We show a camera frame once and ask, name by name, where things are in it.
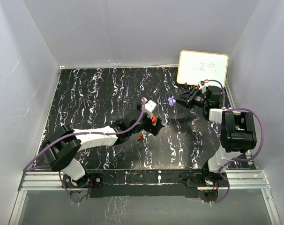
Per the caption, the yellow framed whiteboard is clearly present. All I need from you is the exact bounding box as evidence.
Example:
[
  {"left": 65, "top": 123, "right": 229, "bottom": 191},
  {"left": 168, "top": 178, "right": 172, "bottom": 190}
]
[{"left": 176, "top": 50, "right": 229, "bottom": 86}]

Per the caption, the aluminium frame rail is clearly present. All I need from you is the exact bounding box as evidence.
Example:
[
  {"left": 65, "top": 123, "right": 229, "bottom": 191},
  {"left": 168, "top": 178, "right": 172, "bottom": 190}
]
[{"left": 10, "top": 170, "right": 281, "bottom": 225}]

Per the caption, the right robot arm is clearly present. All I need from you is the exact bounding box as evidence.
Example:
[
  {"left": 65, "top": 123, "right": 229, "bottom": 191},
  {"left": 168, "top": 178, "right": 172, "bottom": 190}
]
[{"left": 168, "top": 85, "right": 257, "bottom": 186}]

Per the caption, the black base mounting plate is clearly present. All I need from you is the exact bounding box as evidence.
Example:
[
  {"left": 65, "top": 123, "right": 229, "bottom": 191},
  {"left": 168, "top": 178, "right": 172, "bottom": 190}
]
[{"left": 63, "top": 169, "right": 227, "bottom": 198}]

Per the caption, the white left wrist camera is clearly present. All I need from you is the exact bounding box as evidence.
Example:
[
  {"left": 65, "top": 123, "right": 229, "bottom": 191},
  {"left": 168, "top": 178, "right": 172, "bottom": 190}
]
[{"left": 144, "top": 100, "right": 157, "bottom": 119}]

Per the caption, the orange earbud charging case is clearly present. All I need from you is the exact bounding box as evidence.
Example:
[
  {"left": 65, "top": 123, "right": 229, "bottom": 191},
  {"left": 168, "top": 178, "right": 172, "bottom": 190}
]
[{"left": 151, "top": 115, "right": 157, "bottom": 124}]

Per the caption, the lilac earbud charging case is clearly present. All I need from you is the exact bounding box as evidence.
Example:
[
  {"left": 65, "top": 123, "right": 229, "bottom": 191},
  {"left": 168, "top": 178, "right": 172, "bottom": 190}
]
[{"left": 168, "top": 97, "right": 176, "bottom": 106}]

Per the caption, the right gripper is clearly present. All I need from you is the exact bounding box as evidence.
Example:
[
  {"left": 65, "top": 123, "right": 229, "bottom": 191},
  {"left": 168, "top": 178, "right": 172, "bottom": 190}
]
[{"left": 173, "top": 87, "right": 209, "bottom": 109}]

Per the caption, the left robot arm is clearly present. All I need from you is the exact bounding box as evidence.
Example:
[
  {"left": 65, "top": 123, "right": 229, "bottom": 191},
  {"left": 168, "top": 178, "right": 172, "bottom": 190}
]
[{"left": 42, "top": 109, "right": 164, "bottom": 187}]

